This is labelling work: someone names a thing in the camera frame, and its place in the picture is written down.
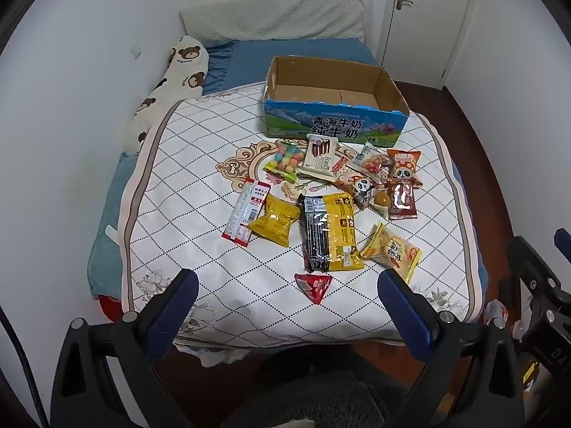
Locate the blue printed cardboard box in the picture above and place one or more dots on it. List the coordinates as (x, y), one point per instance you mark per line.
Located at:
(334, 127)

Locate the yellow and orange snack packet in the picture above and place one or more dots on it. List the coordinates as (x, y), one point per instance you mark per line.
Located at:
(395, 252)

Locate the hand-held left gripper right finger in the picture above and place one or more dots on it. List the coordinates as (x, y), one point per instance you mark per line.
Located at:
(403, 314)

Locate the white door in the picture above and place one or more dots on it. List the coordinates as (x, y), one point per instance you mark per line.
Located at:
(419, 9)

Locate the clear red and white packet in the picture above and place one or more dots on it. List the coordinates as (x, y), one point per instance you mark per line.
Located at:
(370, 160)

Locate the brown snack packet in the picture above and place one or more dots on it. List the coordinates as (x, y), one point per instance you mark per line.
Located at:
(401, 200)

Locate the small yellow snack packet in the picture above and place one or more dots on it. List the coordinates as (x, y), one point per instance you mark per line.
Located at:
(272, 223)

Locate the large black and yellow packet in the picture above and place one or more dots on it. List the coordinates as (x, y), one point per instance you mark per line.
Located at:
(330, 232)

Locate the bear print pillow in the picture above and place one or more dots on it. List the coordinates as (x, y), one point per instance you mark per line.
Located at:
(178, 76)

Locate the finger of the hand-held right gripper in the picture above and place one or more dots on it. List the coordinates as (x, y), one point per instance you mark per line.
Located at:
(533, 265)
(564, 238)

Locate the red triangular snack packet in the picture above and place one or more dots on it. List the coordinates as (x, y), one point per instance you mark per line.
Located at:
(314, 286)

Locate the orange panda snack packet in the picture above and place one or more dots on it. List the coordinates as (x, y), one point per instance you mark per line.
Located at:
(403, 167)
(363, 185)

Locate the white quilted floral blanket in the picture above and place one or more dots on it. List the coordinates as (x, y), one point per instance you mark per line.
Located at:
(200, 142)

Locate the white pillow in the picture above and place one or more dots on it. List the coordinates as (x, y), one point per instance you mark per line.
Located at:
(276, 20)

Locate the small round brown snack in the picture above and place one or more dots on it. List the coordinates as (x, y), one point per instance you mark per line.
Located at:
(382, 200)

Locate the colourful candy bag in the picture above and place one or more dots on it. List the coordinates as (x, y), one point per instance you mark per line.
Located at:
(285, 162)

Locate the white wall socket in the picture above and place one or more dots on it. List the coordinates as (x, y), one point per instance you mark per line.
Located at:
(135, 52)

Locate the white chocolate biscuit packet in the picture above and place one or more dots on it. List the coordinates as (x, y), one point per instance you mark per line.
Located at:
(317, 160)

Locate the white plastic bag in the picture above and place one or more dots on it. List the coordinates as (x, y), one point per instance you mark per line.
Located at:
(497, 312)

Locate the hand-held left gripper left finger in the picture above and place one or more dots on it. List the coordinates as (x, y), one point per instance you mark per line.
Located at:
(178, 307)

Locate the red and white long packet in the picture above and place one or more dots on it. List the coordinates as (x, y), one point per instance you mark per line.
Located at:
(245, 214)

